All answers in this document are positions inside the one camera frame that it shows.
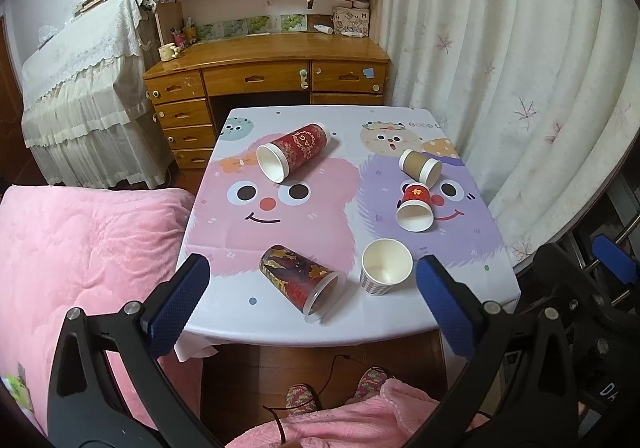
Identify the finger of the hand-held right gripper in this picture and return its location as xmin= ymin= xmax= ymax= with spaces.
xmin=532 ymin=242 xmax=608 ymax=323
xmin=590 ymin=234 xmax=640 ymax=293

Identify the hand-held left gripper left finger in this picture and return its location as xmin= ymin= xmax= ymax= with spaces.
xmin=47 ymin=253 xmax=222 ymax=448

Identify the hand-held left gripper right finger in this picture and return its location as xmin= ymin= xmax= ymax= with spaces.
xmin=416 ymin=255 xmax=581 ymax=448

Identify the dark red gold patterned cup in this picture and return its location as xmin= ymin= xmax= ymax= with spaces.
xmin=258 ymin=244 xmax=347 ymax=323

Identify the white checked paper cup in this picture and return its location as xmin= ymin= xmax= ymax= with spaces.
xmin=361 ymin=238 xmax=414 ymax=297

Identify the small red paper cup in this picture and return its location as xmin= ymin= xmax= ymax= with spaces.
xmin=396 ymin=182 xmax=434 ymax=233

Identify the brown paper cup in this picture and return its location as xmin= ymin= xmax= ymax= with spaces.
xmin=398 ymin=148 xmax=443 ymax=189

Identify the tall red patterned paper cup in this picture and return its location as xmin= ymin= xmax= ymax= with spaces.
xmin=256 ymin=123 xmax=331 ymax=185

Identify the multicolour knitted slipper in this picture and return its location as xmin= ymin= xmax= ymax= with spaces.
xmin=286 ymin=383 xmax=319 ymax=417
xmin=349 ymin=367 xmax=389 ymax=402

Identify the pink fluffy blanket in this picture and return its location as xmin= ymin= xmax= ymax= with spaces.
xmin=0 ymin=185 xmax=206 ymax=429

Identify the cartoon monster printed tablecloth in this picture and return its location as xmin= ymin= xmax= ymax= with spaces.
xmin=175 ymin=106 xmax=522 ymax=364

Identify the person's pink fluffy robe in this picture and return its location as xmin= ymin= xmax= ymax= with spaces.
xmin=225 ymin=377 xmax=487 ymax=448

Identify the green paper packet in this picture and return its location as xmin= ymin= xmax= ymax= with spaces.
xmin=4 ymin=367 xmax=34 ymax=410

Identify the white floral curtain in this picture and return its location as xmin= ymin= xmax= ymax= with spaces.
xmin=377 ymin=0 xmax=640 ymax=275

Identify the lace cloth covered furniture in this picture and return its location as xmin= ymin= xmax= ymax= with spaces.
xmin=20 ymin=0 xmax=173 ymax=191

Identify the wooden desk with drawers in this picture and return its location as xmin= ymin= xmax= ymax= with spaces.
xmin=142 ymin=35 xmax=391 ymax=171

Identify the wooden letter box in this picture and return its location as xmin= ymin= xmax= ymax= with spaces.
xmin=332 ymin=6 xmax=371 ymax=38

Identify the chrome tube frame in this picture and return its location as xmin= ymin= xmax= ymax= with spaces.
xmin=562 ymin=208 xmax=637 ymax=279

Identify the black cable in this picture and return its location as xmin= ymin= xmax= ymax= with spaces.
xmin=262 ymin=353 xmax=352 ymax=444

